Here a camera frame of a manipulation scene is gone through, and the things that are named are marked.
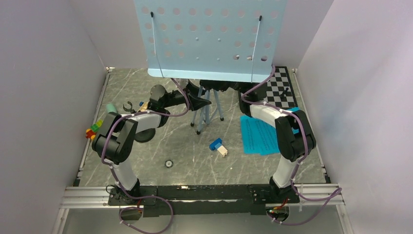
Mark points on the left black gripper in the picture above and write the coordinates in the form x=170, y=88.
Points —
x=195, y=97

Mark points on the light blue music stand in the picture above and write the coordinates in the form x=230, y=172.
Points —
x=224, y=40

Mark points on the blue sheet music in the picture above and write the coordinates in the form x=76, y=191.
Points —
x=300, y=114
x=258, y=137

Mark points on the green toy microphone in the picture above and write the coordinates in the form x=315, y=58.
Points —
x=111, y=108

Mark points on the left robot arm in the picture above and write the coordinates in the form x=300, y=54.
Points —
x=114, y=139

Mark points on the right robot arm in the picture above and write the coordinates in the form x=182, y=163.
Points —
x=295, y=137

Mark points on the blue white toy brick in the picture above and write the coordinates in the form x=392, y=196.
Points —
x=217, y=145

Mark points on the beige toy cart blue wheels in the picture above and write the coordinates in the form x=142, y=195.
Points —
x=143, y=107

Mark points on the blue white poker chip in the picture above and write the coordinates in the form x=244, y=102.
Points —
x=168, y=164

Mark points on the black white chessboard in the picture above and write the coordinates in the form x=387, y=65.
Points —
x=278, y=82

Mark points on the colourful brick toy car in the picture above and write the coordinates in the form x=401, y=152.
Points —
x=92, y=131

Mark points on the black base frame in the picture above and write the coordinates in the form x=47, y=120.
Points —
x=254, y=199

